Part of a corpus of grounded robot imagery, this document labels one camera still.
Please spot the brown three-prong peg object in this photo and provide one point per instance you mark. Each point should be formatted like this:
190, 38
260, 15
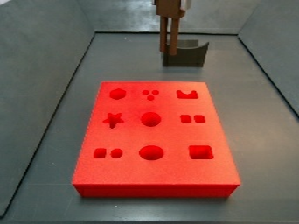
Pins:
171, 11

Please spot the red foam shape-sorting block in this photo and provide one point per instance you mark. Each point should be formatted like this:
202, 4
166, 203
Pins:
155, 143

